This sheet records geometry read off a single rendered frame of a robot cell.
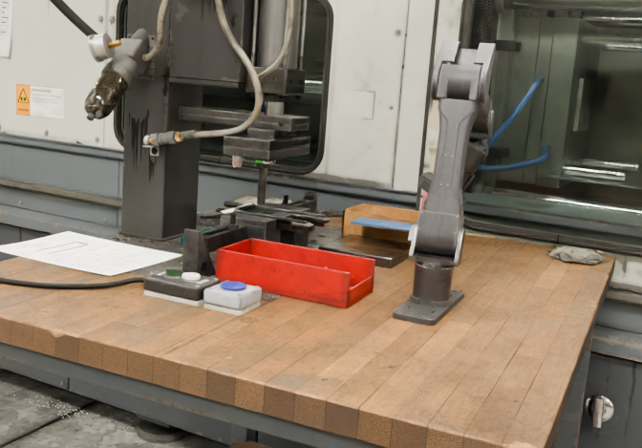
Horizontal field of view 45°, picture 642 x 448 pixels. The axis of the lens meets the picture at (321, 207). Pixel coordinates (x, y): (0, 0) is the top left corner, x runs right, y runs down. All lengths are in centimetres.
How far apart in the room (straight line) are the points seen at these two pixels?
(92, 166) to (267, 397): 184
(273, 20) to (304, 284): 53
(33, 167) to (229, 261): 164
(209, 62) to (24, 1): 147
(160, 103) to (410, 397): 91
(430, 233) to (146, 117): 67
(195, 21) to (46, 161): 138
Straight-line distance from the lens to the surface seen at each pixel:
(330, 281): 128
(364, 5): 218
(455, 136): 132
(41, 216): 290
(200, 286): 125
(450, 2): 204
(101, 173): 269
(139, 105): 167
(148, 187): 167
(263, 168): 187
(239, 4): 155
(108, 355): 110
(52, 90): 286
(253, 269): 134
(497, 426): 93
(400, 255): 161
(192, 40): 160
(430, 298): 130
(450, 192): 130
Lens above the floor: 128
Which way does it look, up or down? 10 degrees down
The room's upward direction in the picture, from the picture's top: 4 degrees clockwise
